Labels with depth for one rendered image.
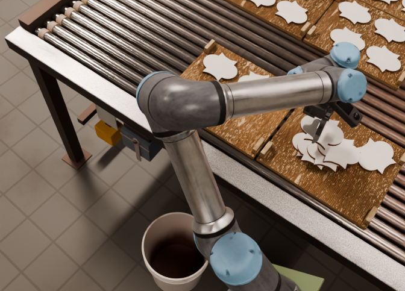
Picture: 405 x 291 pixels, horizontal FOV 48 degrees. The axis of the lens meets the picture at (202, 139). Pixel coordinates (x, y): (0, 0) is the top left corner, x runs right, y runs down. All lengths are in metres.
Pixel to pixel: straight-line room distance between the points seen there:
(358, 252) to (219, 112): 0.77
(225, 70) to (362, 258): 0.81
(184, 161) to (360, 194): 0.70
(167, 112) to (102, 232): 1.58
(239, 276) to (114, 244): 1.41
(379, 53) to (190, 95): 1.17
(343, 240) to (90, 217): 1.41
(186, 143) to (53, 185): 1.62
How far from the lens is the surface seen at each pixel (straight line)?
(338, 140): 1.49
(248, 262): 1.06
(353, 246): 1.52
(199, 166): 1.09
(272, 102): 0.98
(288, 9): 2.01
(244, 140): 1.57
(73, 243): 2.45
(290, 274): 1.28
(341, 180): 1.58
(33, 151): 2.74
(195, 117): 0.92
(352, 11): 2.08
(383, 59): 1.94
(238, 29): 1.92
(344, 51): 1.23
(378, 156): 1.66
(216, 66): 1.74
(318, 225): 1.51
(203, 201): 1.12
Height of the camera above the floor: 2.27
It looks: 59 degrees down
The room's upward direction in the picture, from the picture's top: 5 degrees clockwise
